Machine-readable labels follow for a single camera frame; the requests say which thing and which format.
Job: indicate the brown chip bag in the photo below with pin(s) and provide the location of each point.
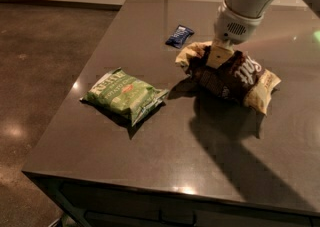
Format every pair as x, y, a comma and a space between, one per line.
240, 79

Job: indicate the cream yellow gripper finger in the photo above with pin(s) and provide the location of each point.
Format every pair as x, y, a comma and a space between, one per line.
220, 52

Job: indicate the green jalapeno chip bag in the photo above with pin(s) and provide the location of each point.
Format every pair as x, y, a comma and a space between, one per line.
125, 95

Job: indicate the small blue snack packet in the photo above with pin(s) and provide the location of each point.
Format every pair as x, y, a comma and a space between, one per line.
179, 37

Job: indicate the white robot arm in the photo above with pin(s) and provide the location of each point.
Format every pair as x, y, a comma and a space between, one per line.
239, 5

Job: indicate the dark table drawer frame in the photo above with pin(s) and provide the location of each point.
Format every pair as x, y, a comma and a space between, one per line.
93, 204

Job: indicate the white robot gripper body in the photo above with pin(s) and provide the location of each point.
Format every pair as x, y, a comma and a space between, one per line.
234, 28

